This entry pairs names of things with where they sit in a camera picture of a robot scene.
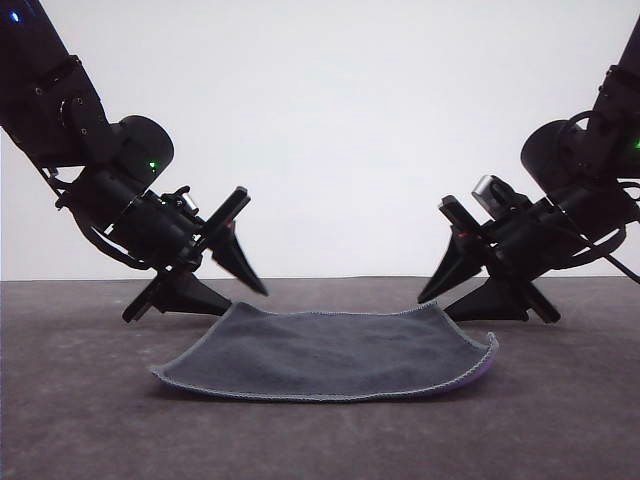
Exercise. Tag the purple towel with grey hem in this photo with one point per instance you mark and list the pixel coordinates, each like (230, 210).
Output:
(320, 355)

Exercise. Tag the grey table cloth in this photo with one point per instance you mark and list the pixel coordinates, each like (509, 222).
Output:
(100, 430)

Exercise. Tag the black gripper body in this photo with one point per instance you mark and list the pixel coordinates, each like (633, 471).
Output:
(525, 245)
(155, 230)

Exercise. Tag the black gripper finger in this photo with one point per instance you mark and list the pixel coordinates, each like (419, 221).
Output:
(457, 270)
(192, 297)
(237, 262)
(495, 302)

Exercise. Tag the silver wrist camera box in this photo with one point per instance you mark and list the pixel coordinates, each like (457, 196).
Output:
(492, 192)
(186, 201)

